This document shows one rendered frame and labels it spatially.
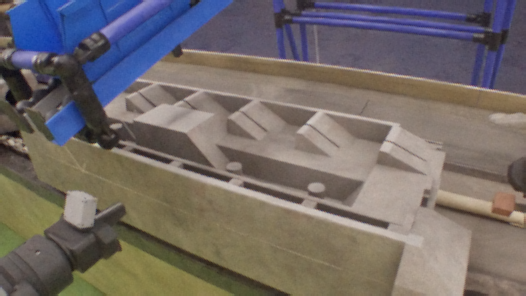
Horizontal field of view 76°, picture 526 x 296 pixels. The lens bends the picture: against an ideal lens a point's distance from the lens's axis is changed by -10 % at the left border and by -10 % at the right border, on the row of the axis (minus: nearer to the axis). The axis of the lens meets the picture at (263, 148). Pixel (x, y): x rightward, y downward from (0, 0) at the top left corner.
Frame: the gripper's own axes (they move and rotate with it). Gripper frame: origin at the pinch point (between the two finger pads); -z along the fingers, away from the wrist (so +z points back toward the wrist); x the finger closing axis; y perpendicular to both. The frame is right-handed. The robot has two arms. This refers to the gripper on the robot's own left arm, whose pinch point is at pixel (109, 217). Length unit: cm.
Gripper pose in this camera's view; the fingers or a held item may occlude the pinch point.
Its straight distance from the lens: 64.4
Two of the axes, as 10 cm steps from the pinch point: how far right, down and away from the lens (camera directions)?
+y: -0.4, -8.7, -4.9
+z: -5.0, 4.4, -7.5
